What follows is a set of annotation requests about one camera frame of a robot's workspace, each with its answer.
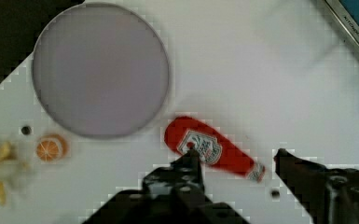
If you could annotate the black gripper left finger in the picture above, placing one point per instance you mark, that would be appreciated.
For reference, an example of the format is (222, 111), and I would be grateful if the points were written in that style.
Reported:
(169, 195)

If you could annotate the red plush ketchup bottle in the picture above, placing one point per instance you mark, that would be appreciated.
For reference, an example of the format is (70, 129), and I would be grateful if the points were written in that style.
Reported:
(185, 133)

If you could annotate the grey round plate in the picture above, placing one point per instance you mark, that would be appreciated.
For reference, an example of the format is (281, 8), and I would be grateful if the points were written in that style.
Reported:
(100, 71)

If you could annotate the orange slice toy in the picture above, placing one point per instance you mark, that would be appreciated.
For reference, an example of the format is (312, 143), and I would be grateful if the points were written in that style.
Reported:
(51, 147)

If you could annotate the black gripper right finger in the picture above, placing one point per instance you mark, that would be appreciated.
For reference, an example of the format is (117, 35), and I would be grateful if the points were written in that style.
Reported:
(330, 196)

